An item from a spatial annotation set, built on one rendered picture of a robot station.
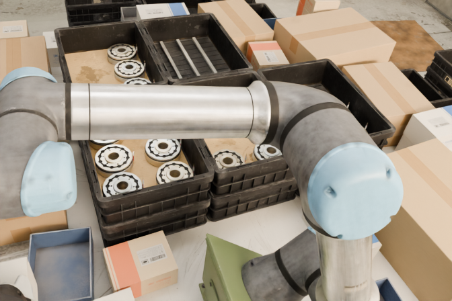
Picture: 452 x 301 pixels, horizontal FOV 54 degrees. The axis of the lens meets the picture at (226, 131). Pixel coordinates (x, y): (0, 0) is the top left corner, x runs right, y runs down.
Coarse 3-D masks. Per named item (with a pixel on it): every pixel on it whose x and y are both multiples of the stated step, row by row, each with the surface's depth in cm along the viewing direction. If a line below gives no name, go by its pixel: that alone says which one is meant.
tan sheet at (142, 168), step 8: (120, 144) 132; (128, 144) 132; (136, 144) 132; (144, 144) 133; (96, 152) 128; (136, 152) 130; (144, 152) 130; (136, 160) 128; (144, 160) 128; (184, 160) 130; (136, 168) 126; (144, 168) 126; (152, 168) 126; (144, 176) 124; (152, 176) 124; (144, 184) 122; (152, 184) 122
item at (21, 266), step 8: (0, 264) 68; (8, 264) 68; (16, 264) 69; (24, 264) 69; (0, 272) 67; (8, 272) 67; (16, 272) 68; (24, 272) 68; (0, 280) 66; (8, 280) 67; (32, 280) 72; (32, 288) 70
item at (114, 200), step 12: (84, 144) 116; (204, 156) 118; (96, 180) 110; (180, 180) 111; (192, 180) 112; (204, 180) 113; (96, 192) 106; (132, 192) 107; (144, 192) 107; (156, 192) 109; (168, 192) 111; (108, 204) 105; (120, 204) 107
